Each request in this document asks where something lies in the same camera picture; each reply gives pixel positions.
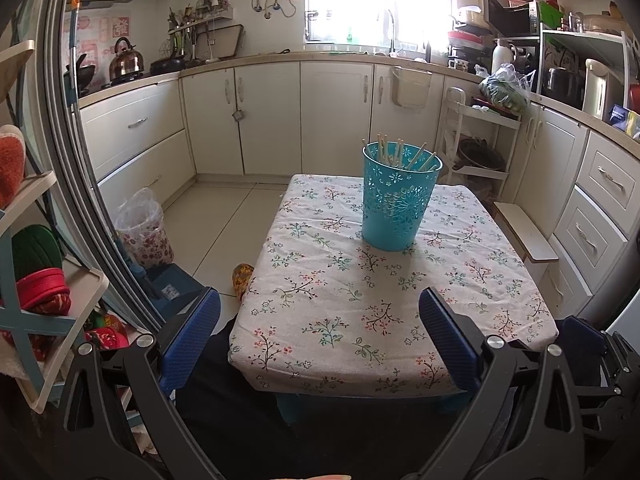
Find white trolley rack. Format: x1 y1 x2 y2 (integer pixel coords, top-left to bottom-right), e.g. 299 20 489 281
437 86 522 200

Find teal perforated plastic basket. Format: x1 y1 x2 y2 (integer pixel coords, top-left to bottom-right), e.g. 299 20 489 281
361 141 445 252

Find cream panelled drawer cabinet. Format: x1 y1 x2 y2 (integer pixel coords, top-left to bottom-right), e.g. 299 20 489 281
500 100 640 318

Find dark cooking pot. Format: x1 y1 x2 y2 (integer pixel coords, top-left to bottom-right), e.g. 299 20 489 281
457 137 507 172

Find orange plush slipper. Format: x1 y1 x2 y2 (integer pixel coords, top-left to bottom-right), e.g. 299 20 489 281
0 125 27 208

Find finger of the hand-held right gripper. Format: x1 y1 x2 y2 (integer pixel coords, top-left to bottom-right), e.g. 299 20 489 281
575 332 640 421

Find broom handle with orange tip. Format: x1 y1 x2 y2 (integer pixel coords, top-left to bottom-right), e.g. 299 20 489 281
69 0 82 106

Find cream door cabinet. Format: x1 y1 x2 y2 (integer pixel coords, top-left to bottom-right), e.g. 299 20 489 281
180 57 446 177

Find orange patterned slipper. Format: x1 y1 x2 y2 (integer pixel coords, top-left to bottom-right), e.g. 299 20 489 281
231 263 255 301

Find blue and white shoe rack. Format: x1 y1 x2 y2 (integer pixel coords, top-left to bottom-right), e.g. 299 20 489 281
0 40 111 413

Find sink faucet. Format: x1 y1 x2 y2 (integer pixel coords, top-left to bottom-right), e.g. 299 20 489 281
385 9 401 56

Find floral tablecloth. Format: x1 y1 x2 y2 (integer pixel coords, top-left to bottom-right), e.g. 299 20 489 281
227 174 560 396

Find blue dustpan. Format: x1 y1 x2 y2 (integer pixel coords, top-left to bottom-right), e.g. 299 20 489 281
135 262 206 306

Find black frying pan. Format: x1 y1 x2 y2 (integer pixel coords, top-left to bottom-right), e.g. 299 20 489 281
149 55 190 77

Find wall rack with bottles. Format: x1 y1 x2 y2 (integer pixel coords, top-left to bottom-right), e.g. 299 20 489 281
167 0 236 36

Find black wok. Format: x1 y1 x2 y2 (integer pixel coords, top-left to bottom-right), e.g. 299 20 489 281
64 52 97 98

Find grey sliding door frame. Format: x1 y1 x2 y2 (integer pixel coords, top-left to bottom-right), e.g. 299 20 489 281
42 0 166 331

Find steel kettle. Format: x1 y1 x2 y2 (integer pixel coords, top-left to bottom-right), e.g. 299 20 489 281
109 37 146 81

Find wooden step stool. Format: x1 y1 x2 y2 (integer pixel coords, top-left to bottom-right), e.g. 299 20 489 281
492 201 560 263

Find white counter shelf rack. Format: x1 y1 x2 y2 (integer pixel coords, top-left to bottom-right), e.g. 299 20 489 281
540 29 633 111

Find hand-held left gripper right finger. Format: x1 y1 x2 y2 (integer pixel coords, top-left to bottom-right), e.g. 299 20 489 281
415 287 586 480

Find white hanging bin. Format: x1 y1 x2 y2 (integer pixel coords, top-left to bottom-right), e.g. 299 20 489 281
391 66 433 110

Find steel pot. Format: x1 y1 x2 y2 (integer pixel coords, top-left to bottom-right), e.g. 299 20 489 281
542 66 583 106

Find floral trash bin with bag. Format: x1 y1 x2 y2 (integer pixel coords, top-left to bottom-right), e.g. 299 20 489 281
114 187 176 268

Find cream drawer cabinet with long handles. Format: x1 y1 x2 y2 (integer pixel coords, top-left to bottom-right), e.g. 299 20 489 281
77 79 197 196

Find pink wall stickers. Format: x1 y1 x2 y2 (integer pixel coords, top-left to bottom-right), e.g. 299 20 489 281
62 14 132 86

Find red slipper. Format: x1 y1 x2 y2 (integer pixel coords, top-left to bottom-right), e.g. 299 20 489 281
82 312 131 351
16 267 72 316

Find bag of green vegetables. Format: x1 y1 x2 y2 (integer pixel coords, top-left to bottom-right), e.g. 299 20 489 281
479 64 532 113

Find green slipper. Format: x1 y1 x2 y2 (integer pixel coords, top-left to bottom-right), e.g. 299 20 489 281
11 225 63 283

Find green cutting board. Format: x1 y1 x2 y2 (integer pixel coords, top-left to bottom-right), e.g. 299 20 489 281
540 1 566 30

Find bundle of wooden chopsticks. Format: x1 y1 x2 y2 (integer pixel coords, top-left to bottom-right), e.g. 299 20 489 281
376 132 440 172

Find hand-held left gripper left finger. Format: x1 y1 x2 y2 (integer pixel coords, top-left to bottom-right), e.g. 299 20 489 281
62 287 223 480

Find black microwave oven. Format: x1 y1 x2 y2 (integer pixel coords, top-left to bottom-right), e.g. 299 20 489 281
484 0 541 37

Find white electric water boiler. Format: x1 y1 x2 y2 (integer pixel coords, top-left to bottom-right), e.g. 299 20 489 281
582 58 621 120

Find stack of dishes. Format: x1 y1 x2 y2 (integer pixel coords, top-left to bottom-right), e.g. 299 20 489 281
447 6 488 57

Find leaning rectangular tray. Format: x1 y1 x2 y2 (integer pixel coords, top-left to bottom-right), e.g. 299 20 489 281
194 24 245 60

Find white thermos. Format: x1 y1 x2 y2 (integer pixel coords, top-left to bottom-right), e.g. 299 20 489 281
491 39 512 75

